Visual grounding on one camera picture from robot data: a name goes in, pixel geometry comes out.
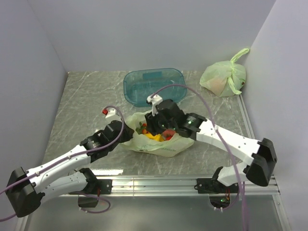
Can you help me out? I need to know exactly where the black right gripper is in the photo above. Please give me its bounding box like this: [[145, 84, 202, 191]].
[[145, 109, 177, 136]]

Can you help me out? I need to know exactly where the green plastic bag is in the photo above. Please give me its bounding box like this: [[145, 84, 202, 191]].
[[121, 112, 194, 157], [199, 48, 250, 97]]

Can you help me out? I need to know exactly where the red peach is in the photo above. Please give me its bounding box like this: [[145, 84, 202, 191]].
[[162, 129, 176, 141]]

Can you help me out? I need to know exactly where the yellow banana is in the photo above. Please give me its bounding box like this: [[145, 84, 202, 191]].
[[145, 133, 164, 142]]

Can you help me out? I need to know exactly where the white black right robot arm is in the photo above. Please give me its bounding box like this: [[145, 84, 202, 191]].
[[145, 95, 277, 193]]

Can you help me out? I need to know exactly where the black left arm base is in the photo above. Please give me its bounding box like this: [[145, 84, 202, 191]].
[[77, 179, 112, 209]]

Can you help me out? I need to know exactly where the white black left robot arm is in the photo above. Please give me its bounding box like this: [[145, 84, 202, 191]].
[[4, 120, 134, 218]]

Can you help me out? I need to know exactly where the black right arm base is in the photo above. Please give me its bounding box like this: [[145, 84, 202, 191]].
[[194, 178, 239, 211]]

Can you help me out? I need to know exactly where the tied green plastic bag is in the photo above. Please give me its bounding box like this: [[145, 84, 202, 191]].
[[199, 48, 250, 97]]

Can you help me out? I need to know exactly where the teal transparent plastic basin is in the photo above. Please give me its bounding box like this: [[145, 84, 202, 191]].
[[123, 68, 187, 107]]

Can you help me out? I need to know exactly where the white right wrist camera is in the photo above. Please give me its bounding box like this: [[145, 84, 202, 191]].
[[146, 94, 163, 116]]

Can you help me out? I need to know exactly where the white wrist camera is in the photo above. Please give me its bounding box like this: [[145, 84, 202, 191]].
[[102, 107, 120, 121], [146, 94, 163, 116]]

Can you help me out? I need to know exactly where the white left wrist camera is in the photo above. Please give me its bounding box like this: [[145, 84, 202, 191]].
[[102, 107, 120, 121]]

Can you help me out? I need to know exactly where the aluminium mounting rail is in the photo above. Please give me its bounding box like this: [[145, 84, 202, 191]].
[[59, 175, 281, 197]]

